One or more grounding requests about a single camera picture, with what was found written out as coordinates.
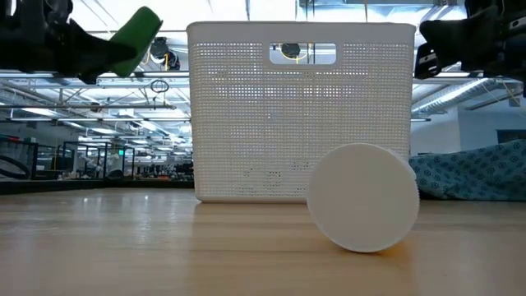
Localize white round disc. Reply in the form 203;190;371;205
306;142;421;254

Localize green bandage roll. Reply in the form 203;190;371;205
107;6;164;79

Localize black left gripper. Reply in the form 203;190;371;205
0;14;136;86

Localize black ceiling cable reel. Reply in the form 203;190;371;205
148;35;182;72
280;42;302;59

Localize black metal fence frame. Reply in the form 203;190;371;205
0;134;40;181
61;141;136;180

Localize blue patterned cloth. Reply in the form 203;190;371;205
408;138;526;202

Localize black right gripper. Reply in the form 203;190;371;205
413;6;526;81

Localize black aluminium table frame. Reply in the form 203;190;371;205
0;178;196;196

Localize black curved cable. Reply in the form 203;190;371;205
0;154;32;180

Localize black hanging cable loop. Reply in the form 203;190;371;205
150;79;170;95

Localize silver ventilation duct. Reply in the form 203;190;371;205
412;78;492;118

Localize white perforated plastic basket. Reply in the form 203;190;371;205
186;21;417;205

